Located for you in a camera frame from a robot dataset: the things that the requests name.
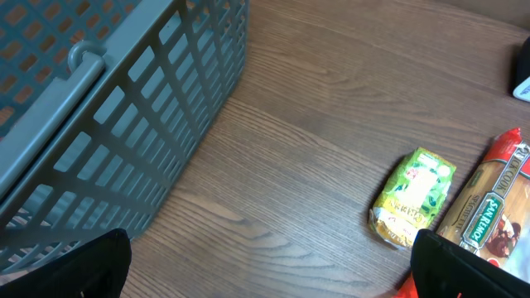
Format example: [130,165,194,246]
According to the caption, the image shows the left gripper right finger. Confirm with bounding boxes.
[411,229,529,298]

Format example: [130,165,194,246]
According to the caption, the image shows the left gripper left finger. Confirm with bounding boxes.
[1,228,132,298]

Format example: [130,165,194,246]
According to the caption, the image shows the spaghetti pack with red ends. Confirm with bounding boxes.
[391,127,530,298]

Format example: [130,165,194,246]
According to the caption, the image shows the green yellow snack bar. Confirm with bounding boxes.
[368,147,456,249]

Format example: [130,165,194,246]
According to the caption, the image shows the white barcode scanner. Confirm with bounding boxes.
[513,38,530,102]

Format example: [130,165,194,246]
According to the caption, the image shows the grey plastic basket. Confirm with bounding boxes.
[1,0,249,275]

